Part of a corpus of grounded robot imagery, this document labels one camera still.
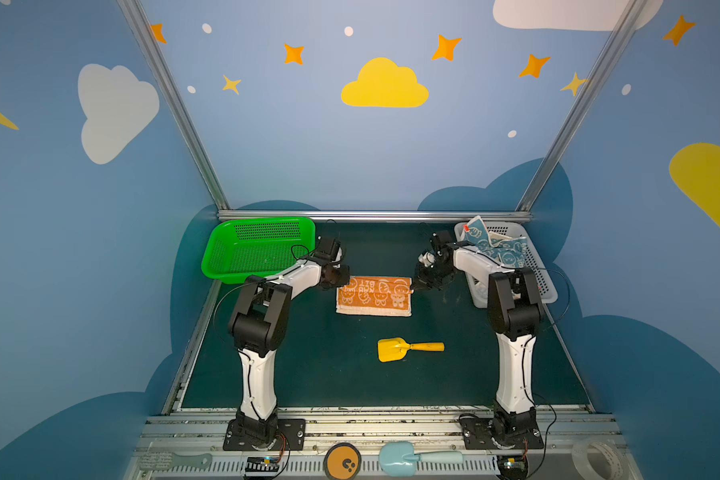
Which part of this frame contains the white plastic basket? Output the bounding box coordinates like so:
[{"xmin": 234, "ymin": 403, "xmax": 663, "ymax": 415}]
[{"xmin": 454, "ymin": 220, "xmax": 558, "ymax": 304}]

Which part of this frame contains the orange jellyfish pattern towel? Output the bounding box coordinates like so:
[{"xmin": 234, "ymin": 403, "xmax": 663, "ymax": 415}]
[{"xmin": 336, "ymin": 276, "xmax": 412, "ymax": 317}]

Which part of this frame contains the green plastic basket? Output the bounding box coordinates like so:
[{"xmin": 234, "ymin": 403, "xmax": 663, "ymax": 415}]
[{"xmin": 201, "ymin": 217, "xmax": 316, "ymax": 284}]

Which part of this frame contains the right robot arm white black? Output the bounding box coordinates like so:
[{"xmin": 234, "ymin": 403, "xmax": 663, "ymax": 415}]
[{"xmin": 412, "ymin": 231, "xmax": 544, "ymax": 449}]

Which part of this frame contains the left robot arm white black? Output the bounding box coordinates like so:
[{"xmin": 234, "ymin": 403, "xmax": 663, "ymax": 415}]
[{"xmin": 228, "ymin": 237, "xmax": 350, "ymax": 449}]

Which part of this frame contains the teal patterned towel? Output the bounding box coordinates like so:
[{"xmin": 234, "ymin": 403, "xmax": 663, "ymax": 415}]
[{"xmin": 460, "ymin": 216, "xmax": 528, "ymax": 269}]

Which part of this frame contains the yellow toy shovel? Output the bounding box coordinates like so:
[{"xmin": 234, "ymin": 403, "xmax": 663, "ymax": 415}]
[{"xmin": 377, "ymin": 337, "xmax": 445, "ymax": 363}]

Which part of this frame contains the orange black round disc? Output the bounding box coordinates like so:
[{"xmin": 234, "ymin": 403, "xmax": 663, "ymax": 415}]
[{"xmin": 323, "ymin": 442, "xmax": 362, "ymax": 480}]

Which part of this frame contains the light blue toy shovel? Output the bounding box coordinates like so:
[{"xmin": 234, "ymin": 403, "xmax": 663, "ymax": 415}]
[{"xmin": 378, "ymin": 441, "xmax": 464, "ymax": 478}]

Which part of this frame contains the left electronics board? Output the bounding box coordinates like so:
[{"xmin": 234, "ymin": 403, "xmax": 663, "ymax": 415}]
[{"xmin": 242, "ymin": 456, "xmax": 284, "ymax": 479}]

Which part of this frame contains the electronics board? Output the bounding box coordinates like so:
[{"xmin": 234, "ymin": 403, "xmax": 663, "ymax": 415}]
[
  {"xmin": 242, "ymin": 456, "xmax": 284, "ymax": 479},
  {"xmin": 497, "ymin": 456, "xmax": 528, "ymax": 480}
]

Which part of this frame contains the right electronics board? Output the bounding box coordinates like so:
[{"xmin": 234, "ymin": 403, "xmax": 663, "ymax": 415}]
[{"xmin": 497, "ymin": 456, "xmax": 528, "ymax": 480}]

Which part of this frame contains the clear tape roll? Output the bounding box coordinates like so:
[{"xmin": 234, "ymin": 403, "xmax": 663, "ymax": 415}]
[{"xmin": 571, "ymin": 436, "xmax": 630, "ymax": 480}]

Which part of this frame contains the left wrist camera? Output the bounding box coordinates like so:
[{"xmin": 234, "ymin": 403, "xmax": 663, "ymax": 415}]
[{"xmin": 314, "ymin": 237, "xmax": 342, "ymax": 262}]

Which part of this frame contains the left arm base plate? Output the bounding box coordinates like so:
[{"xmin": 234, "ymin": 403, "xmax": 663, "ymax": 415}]
[{"xmin": 222, "ymin": 417, "xmax": 306, "ymax": 451}]

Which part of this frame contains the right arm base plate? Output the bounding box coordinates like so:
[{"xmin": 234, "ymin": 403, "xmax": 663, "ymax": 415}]
[{"xmin": 458, "ymin": 414, "xmax": 545, "ymax": 450}]

